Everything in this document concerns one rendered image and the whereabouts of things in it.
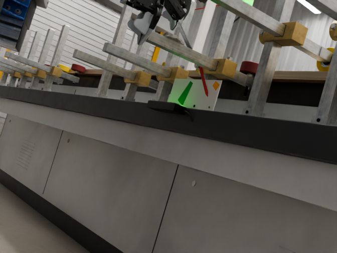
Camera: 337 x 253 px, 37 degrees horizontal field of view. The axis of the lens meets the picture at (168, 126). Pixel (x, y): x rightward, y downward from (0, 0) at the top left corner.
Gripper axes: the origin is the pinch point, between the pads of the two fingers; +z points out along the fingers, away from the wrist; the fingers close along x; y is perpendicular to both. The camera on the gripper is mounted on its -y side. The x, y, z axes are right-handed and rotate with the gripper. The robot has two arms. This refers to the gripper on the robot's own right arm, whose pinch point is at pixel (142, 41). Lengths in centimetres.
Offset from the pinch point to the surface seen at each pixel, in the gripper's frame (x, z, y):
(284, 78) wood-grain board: 11.4, -6.2, -45.6
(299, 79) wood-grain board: 17.7, -6.0, -45.6
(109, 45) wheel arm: -23.6, -0.1, -0.9
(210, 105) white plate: 3.9, 9.8, -26.5
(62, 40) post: -152, -20, -28
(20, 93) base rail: -186, 15, -25
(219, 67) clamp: 3.2, -2.5, -26.2
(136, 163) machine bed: -66, 34, -49
